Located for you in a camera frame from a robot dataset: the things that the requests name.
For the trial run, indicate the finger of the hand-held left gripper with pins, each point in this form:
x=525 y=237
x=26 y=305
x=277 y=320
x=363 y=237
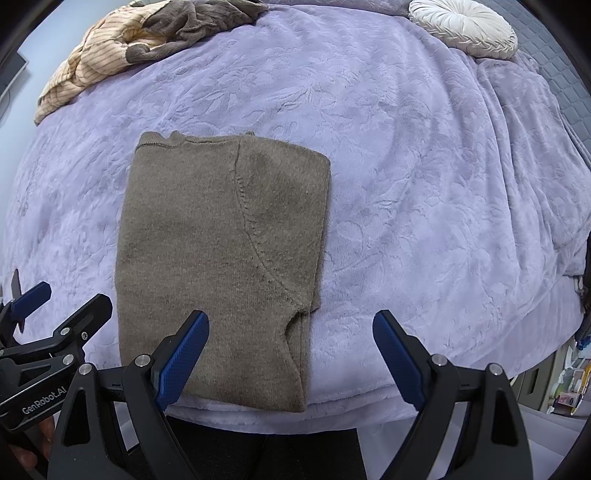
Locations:
x=87 y=318
x=32 y=297

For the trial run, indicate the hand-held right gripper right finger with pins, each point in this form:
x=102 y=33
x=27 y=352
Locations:
x=399 y=355

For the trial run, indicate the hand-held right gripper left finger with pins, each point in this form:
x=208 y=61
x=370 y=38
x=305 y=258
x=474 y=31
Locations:
x=184 y=355

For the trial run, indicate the olive brown knit sweater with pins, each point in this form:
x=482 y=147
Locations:
x=221 y=258

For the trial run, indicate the person's left hand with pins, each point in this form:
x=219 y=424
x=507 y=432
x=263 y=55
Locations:
x=44 y=434

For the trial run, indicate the lavender embossed blanket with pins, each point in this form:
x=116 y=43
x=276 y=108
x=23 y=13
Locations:
x=415 y=207

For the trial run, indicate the cluttered bedside shelf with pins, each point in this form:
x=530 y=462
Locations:
x=565 y=378

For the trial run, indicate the cream striped garment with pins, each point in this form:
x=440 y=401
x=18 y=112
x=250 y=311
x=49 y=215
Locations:
x=92 y=60

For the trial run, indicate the grey-brown ribbed knit garment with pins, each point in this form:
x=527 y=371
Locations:
x=194 y=23

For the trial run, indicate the grey quilted mattress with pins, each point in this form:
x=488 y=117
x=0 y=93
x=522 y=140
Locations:
x=563 y=78

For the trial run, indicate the round white pleated cushion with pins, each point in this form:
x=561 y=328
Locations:
x=466 y=27

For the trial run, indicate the wall-mounted flat monitor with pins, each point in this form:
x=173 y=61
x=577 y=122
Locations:
x=10 y=76

